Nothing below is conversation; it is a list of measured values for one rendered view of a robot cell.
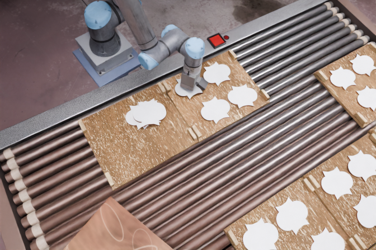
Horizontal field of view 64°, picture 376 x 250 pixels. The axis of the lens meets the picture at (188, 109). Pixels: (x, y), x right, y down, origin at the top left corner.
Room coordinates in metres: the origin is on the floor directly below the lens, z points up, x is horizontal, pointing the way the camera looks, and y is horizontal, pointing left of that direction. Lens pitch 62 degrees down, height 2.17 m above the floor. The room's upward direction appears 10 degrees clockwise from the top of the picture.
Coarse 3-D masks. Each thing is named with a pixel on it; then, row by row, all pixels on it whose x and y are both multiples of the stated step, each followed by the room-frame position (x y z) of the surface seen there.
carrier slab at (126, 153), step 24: (144, 96) 0.67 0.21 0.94; (96, 120) 0.51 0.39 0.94; (120, 120) 0.53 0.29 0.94; (168, 120) 0.57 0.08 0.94; (96, 144) 0.41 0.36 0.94; (120, 144) 0.42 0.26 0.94; (144, 144) 0.44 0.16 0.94; (168, 144) 0.46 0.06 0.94; (192, 144) 0.48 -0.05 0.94; (120, 168) 0.32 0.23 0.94; (144, 168) 0.34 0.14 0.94
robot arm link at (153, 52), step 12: (120, 0) 0.76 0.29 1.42; (132, 0) 0.77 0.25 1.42; (132, 12) 0.74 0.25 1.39; (144, 12) 0.78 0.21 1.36; (132, 24) 0.73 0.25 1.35; (144, 24) 0.74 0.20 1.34; (144, 36) 0.72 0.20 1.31; (144, 48) 0.70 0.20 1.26; (156, 48) 0.71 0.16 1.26; (168, 48) 0.74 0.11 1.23; (144, 60) 0.66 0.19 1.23; (156, 60) 0.68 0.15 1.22
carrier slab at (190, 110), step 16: (208, 64) 0.92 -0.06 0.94; (224, 64) 0.93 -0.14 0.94; (240, 64) 0.95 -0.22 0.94; (240, 80) 0.86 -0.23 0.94; (176, 96) 0.70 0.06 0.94; (192, 96) 0.72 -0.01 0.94; (208, 96) 0.73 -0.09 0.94; (224, 96) 0.75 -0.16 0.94; (192, 112) 0.63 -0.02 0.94; (240, 112) 0.68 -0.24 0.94; (208, 128) 0.57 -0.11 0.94
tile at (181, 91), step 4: (176, 80) 0.78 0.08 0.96; (180, 80) 0.78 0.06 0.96; (176, 84) 0.75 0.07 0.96; (176, 88) 0.73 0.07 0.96; (180, 88) 0.74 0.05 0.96; (184, 88) 0.74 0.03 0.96; (196, 88) 0.75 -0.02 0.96; (176, 92) 0.71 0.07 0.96; (180, 92) 0.72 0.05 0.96; (184, 92) 0.72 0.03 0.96; (188, 92) 0.72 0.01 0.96; (192, 92) 0.73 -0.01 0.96; (196, 92) 0.73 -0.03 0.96; (200, 92) 0.73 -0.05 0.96; (180, 96) 0.70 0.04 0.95; (184, 96) 0.70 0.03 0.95; (188, 96) 0.70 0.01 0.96
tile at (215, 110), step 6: (204, 102) 0.69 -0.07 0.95; (210, 102) 0.70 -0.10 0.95; (216, 102) 0.70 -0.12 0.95; (222, 102) 0.71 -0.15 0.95; (204, 108) 0.66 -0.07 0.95; (210, 108) 0.67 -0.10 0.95; (216, 108) 0.67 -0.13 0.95; (222, 108) 0.68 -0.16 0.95; (228, 108) 0.68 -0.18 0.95; (204, 114) 0.63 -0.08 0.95; (210, 114) 0.64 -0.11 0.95; (216, 114) 0.64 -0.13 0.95; (222, 114) 0.65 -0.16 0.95; (210, 120) 0.61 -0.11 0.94; (216, 120) 0.61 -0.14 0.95
